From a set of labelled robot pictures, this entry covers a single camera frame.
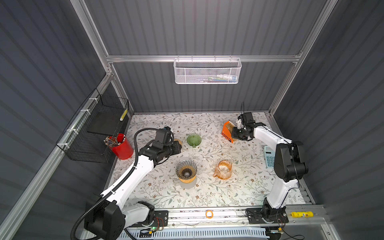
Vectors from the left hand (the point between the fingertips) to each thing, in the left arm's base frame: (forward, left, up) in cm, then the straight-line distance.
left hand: (180, 146), depth 81 cm
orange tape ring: (-31, -15, -16) cm, 38 cm away
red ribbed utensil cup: (+5, +35, -9) cm, 36 cm away
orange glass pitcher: (-7, -26, -17) cm, 32 cm away
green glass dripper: (+14, -8, -15) cm, 22 cm away
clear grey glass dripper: (-10, -3, -7) cm, 13 cm away
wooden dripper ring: (-16, -3, -8) cm, 19 cm away
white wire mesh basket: (+70, -22, +5) cm, 74 cm away
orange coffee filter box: (+15, -30, -8) cm, 35 cm away
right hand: (+12, -35, -9) cm, 38 cm away
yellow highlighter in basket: (+16, +31, +10) cm, 36 cm away
